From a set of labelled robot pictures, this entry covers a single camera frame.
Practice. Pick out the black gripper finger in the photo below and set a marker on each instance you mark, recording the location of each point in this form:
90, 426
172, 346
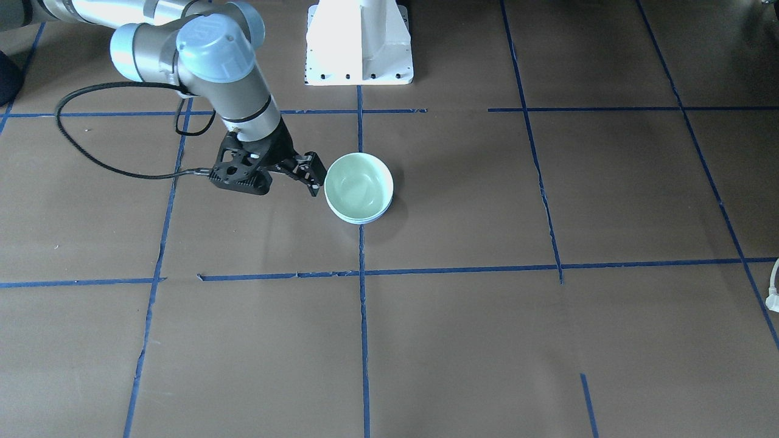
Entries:
289, 169
310, 168

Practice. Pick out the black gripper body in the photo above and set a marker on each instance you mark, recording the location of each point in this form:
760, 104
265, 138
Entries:
280, 148

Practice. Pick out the green bowl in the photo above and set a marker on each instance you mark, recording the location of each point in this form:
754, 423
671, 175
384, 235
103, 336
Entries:
358, 179

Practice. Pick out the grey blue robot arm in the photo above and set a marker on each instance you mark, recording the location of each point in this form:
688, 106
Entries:
197, 49

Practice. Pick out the white power plug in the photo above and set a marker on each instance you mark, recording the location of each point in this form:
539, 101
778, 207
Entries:
771, 301

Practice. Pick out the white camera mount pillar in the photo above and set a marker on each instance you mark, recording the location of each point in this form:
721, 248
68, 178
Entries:
358, 43

